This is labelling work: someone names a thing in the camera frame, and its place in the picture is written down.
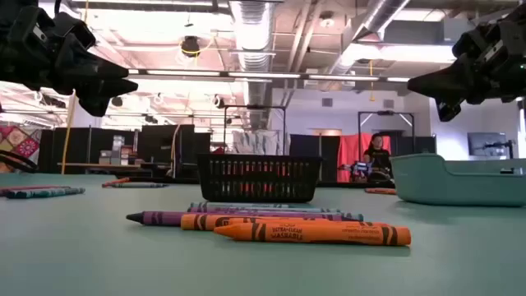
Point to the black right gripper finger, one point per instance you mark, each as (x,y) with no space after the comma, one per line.
(444,82)
(448,109)

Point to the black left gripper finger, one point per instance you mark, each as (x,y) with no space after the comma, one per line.
(107,94)
(94,70)

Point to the orange crayon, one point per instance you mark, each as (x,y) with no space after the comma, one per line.
(312,235)
(33,188)
(210,223)
(115,182)
(370,223)
(380,191)

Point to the blue violet crayon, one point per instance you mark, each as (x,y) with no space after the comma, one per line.
(45,193)

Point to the purple crayon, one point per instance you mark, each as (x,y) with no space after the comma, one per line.
(246,211)
(160,218)

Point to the teal crayon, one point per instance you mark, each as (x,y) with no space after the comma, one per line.
(354,216)

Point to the black slotted plastic basket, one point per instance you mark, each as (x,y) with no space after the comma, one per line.
(259,158)

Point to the dark partition panel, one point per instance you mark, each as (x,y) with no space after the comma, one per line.
(312,146)
(423,144)

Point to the stacked storage boxes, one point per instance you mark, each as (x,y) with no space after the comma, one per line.
(118,148)

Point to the black partition panel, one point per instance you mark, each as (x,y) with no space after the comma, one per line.
(78,148)
(158,144)

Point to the wooden bench top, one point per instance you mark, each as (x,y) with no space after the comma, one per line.
(90,165)

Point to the teal plastic bin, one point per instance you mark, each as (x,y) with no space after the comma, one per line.
(452,189)

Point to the person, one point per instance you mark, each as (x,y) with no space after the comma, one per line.
(377,158)

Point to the colourful patterned quilt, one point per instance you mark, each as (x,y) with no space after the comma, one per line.
(18,141)

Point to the black ceiling dome fixture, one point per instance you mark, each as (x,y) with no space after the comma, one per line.
(190,45)

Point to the red fabric backdrop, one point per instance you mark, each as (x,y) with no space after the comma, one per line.
(349,152)

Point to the round ceiling fixture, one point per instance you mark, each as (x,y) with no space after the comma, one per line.
(326,19)

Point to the green table mat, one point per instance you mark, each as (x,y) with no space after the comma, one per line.
(82,246)

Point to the long ceiling light strip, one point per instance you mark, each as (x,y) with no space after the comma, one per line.
(263,75)

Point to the white blue hanging cloth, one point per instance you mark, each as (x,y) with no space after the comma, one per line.
(257,144)

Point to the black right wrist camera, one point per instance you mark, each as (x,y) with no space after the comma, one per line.
(472,43)

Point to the dark wall monitor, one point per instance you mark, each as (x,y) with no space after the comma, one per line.
(478,141)

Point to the grey wall vent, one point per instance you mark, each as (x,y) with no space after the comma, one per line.
(388,103)
(326,102)

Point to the black metal rack frame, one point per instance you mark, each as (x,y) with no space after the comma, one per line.
(386,112)
(255,107)

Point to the silver ceiling duct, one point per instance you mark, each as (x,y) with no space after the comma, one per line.
(252,37)
(382,16)

